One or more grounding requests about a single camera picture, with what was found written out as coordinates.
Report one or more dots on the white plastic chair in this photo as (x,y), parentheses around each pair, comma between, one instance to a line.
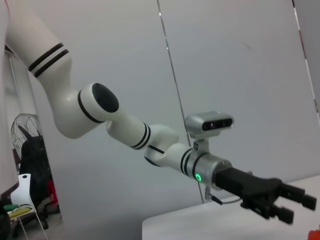
(22,192)

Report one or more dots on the black office chair with coat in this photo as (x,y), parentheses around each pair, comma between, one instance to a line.
(35,170)

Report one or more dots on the red-orange fruit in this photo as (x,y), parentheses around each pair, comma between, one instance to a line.
(314,235)

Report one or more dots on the red stool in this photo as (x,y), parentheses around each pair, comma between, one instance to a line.
(51,192)

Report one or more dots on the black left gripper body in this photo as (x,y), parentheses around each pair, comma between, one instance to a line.
(245,183)

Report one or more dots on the green and yellow cushion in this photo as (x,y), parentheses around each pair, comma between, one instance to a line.
(18,212)

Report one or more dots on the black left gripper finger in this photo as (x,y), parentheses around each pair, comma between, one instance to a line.
(280,213)
(297,196)

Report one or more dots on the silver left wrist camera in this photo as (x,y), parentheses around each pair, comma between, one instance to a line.
(200,122)

